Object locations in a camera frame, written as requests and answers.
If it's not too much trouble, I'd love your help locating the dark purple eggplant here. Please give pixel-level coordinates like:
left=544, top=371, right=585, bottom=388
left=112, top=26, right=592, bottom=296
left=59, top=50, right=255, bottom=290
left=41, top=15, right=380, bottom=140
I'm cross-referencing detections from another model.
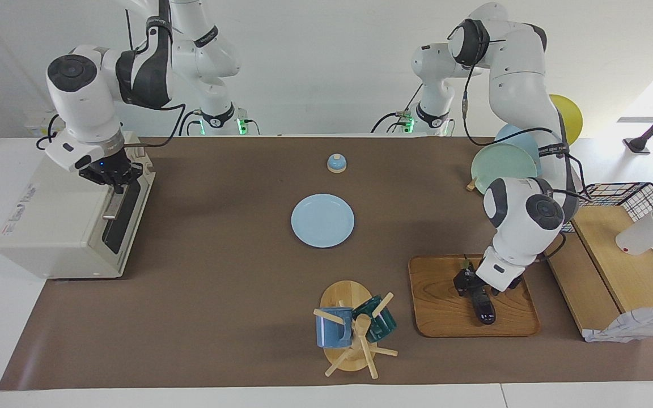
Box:
left=460, top=256, right=497, bottom=326

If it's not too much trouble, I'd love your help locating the oven glass door with handle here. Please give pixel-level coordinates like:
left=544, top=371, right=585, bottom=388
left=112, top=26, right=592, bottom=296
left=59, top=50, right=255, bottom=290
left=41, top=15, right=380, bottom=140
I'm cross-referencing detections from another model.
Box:
left=91, top=161, right=156, bottom=270

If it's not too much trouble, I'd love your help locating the cream toaster oven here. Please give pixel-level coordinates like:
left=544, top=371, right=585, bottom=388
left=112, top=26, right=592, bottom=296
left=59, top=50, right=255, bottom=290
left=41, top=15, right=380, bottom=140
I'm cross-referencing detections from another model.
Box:
left=0, top=138, right=156, bottom=279

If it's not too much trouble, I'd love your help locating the brown wooden tray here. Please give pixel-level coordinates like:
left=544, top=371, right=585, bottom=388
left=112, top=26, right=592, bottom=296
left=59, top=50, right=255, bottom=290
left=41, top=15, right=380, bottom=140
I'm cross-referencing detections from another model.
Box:
left=408, top=254, right=541, bottom=338

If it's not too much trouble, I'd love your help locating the white power strip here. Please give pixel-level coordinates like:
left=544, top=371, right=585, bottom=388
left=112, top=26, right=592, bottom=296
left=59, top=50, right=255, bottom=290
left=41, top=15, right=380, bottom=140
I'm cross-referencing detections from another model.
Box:
left=25, top=110, right=58, bottom=139

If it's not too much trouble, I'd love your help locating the dark green mug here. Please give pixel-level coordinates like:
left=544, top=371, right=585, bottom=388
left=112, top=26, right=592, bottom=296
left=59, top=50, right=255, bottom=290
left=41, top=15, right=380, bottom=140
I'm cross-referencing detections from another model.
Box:
left=353, top=295, right=397, bottom=343

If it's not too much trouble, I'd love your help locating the light wooden stepped box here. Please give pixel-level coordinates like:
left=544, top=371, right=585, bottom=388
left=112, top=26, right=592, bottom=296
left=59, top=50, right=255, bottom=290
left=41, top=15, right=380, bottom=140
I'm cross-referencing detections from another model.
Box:
left=542, top=205, right=653, bottom=341

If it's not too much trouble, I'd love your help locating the mint green plate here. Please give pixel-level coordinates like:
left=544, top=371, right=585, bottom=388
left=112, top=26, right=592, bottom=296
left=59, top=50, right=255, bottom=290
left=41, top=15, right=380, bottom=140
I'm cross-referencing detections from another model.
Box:
left=470, top=143, right=538, bottom=196

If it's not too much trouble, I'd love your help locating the wooden mug tree stand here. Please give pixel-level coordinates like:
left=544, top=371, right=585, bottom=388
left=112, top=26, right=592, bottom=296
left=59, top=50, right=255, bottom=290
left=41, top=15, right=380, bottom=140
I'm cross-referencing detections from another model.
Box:
left=313, top=280, right=399, bottom=379

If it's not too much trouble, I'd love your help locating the white grey patterned cloth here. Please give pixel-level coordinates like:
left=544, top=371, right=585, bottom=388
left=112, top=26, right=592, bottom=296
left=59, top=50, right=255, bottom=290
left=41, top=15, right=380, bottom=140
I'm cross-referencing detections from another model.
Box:
left=583, top=304, right=653, bottom=343

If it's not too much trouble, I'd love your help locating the blue mug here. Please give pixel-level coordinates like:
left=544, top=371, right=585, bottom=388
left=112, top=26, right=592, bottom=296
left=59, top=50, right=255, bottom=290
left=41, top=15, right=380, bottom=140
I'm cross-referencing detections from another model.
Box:
left=315, top=307, right=354, bottom=349

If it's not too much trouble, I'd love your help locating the white cup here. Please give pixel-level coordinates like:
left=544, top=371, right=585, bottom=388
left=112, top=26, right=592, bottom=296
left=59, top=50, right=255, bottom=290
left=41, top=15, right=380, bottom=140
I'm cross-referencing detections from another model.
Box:
left=615, top=193, right=653, bottom=256

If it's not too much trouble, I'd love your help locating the light blue racked plate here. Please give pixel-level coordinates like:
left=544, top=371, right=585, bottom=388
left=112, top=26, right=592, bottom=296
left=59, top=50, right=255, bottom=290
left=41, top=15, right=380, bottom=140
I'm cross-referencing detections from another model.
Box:
left=495, top=124, right=544, bottom=171

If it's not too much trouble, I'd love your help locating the brown table mat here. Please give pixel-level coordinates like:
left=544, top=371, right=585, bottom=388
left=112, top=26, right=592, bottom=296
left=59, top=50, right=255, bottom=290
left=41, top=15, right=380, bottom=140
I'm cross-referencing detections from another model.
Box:
left=0, top=136, right=653, bottom=392

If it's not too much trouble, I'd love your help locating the yellow plate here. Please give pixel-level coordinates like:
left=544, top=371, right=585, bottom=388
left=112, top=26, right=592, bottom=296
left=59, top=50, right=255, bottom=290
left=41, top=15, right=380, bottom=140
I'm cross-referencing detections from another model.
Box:
left=549, top=94, right=583, bottom=146

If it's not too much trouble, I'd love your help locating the black power cable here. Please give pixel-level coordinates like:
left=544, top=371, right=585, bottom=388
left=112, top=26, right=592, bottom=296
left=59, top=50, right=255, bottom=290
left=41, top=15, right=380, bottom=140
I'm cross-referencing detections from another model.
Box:
left=36, top=113, right=60, bottom=151

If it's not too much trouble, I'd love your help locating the black wire basket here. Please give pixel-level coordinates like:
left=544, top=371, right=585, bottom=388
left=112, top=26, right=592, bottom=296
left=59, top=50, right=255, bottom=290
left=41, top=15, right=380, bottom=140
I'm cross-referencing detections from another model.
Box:
left=562, top=182, right=653, bottom=301

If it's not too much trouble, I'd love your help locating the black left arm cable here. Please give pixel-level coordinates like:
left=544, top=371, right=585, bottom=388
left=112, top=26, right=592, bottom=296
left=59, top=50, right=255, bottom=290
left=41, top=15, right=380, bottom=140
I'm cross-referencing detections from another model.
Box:
left=460, top=34, right=591, bottom=261

